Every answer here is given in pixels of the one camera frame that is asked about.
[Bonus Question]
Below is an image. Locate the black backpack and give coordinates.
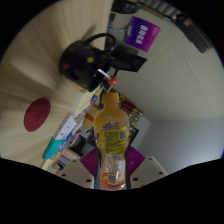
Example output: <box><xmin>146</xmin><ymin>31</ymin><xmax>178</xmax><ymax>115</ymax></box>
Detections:
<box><xmin>175</xmin><ymin>14</ymin><xmax>213</xmax><ymax>54</ymax></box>

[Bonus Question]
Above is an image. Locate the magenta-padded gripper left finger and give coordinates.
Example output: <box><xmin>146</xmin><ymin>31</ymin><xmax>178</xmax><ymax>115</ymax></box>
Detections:
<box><xmin>59</xmin><ymin>146</ymin><xmax>100</xmax><ymax>190</ymax></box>

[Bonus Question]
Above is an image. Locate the orange colourful book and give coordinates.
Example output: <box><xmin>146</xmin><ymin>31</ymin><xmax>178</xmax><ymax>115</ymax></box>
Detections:
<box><xmin>51</xmin><ymin>148</ymin><xmax>80</xmax><ymax>171</ymax></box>

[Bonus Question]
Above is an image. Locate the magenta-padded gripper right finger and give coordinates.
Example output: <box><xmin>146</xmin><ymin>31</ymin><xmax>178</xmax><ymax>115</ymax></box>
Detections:
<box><xmin>125</xmin><ymin>145</ymin><xmax>169</xmax><ymax>189</ymax></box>

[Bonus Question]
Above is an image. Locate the flat round red coaster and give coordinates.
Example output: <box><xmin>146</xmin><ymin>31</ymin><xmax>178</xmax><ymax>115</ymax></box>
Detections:
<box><xmin>23</xmin><ymin>97</ymin><xmax>52</xmax><ymax>133</ymax></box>

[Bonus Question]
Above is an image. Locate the red-tipped white stirrer stick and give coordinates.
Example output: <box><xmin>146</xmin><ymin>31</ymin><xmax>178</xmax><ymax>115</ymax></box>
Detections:
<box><xmin>98</xmin><ymin>68</ymin><xmax>119</xmax><ymax>86</ymax></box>

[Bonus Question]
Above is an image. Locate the black pouch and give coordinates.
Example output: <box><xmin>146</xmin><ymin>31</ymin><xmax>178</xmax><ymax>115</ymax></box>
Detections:
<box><xmin>111</xmin><ymin>0</ymin><xmax>141</xmax><ymax>14</ymax></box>

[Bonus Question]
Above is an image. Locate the pale yellow notepad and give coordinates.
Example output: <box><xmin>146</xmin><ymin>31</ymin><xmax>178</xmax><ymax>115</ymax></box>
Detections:
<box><xmin>71</xmin><ymin>87</ymin><xmax>103</xmax><ymax>116</ymax></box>

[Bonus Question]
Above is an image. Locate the clear yellow-labelled drink bottle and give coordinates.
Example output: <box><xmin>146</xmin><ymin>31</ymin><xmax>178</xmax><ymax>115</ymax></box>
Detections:
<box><xmin>93</xmin><ymin>92</ymin><xmax>131</xmax><ymax>191</ymax></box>

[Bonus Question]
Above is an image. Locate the yellow gift box red ribbon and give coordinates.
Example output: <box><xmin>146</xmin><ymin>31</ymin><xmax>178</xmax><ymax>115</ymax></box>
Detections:
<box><xmin>83</xmin><ymin>104</ymin><xmax>101</xmax><ymax>130</ymax></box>

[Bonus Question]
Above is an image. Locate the grey ribbed case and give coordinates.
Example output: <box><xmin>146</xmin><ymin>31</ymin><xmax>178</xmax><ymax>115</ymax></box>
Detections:
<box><xmin>139</xmin><ymin>0</ymin><xmax>182</xmax><ymax>21</ymax></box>

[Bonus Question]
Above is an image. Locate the blue colourful book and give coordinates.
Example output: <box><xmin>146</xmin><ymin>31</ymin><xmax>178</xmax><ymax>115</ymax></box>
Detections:
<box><xmin>59</xmin><ymin>129</ymin><xmax>83</xmax><ymax>153</ymax></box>

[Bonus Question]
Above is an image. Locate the black dotted mug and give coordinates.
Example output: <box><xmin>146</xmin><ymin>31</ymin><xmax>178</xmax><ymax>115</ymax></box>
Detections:
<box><xmin>58</xmin><ymin>32</ymin><xmax>117</xmax><ymax>93</ymax></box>

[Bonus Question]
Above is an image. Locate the white printed booklet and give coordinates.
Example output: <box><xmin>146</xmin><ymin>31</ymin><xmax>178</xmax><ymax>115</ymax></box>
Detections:
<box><xmin>53</xmin><ymin>113</ymin><xmax>78</xmax><ymax>141</ymax></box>

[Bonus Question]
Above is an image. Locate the purple desk sign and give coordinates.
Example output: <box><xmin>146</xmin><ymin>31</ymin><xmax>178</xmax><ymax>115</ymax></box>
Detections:
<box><xmin>125</xmin><ymin>15</ymin><xmax>162</xmax><ymax>53</ymax></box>

